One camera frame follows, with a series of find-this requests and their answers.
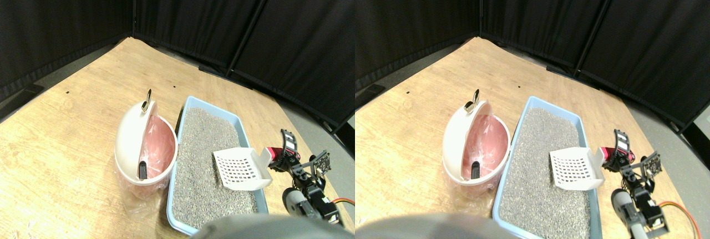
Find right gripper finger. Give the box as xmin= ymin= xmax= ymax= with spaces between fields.
xmin=280 ymin=129 xmax=299 ymax=165
xmin=612 ymin=129 xmax=634 ymax=165

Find white scoop with red handle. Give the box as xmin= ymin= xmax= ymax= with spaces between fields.
xmin=549 ymin=145 xmax=620 ymax=191
xmin=212 ymin=145 xmax=285 ymax=191

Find blue litter tray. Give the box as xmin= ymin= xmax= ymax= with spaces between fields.
xmin=166 ymin=95 xmax=271 ymax=236
xmin=493 ymin=95 xmax=604 ymax=239

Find black curtain stand foot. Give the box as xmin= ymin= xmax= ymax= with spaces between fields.
xmin=355 ymin=83 xmax=387 ymax=100
xmin=10 ymin=84 xmax=46 ymax=102

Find white bin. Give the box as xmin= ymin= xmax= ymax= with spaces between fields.
xmin=114 ymin=89 xmax=180 ymax=213
xmin=442 ymin=89 xmax=511 ymax=202

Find orange wire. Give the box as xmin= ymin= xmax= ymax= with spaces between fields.
xmin=660 ymin=201 xmax=706 ymax=235
xmin=332 ymin=197 xmax=356 ymax=218

